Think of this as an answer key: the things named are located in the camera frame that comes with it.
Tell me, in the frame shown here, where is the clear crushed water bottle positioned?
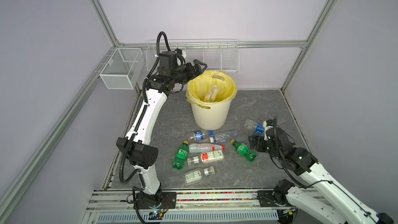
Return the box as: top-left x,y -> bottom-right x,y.
208,129 -> 240,144

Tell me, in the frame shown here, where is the long white wire shelf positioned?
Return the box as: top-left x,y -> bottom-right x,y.
146,39 -> 240,74

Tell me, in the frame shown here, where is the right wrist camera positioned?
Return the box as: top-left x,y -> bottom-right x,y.
263,120 -> 274,141

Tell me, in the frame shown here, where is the clear bottle red white label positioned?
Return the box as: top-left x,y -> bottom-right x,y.
187,150 -> 224,166

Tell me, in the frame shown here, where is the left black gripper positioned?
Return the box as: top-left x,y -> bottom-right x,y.
171,59 -> 208,84

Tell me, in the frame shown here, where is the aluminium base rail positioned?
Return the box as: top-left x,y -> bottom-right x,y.
81,188 -> 358,224

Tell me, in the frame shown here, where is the green soda bottle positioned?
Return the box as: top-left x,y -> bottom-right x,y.
173,141 -> 189,170
231,140 -> 257,162

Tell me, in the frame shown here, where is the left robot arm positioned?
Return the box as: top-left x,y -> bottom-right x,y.
116,59 -> 208,201

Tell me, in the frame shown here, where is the clear bottle green label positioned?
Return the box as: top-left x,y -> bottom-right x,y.
184,166 -> 215,185

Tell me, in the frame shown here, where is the yellow bin liner bag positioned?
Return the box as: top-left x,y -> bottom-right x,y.
186,71 -> 238,110

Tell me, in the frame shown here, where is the small white mesh basket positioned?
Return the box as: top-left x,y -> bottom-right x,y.
99,48 -> 144,90

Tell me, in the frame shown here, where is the clear bottle yellow label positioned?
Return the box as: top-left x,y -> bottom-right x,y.
203,84 -> 222,103

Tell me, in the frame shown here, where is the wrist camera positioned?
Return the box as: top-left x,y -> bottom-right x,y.
263,120 -> 274,141
158,48 -> 187,69

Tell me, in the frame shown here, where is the Pepsi water bottle blue label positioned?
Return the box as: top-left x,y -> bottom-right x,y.
188,130 -> 214,143

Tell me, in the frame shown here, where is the white bottle red cap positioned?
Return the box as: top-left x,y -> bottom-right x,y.
189,143 -> 225,153

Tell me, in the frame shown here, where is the cream plastic waste bin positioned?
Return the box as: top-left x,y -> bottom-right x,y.
191,100 -> 233,130

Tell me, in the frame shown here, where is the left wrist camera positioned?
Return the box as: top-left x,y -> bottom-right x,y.
158,48 -> 187,69

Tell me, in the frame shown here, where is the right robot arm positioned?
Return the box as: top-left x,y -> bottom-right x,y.
248,126 -> 394,224

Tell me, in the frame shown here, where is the clear bottle far right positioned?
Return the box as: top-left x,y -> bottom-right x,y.
244,119 -> 265,135

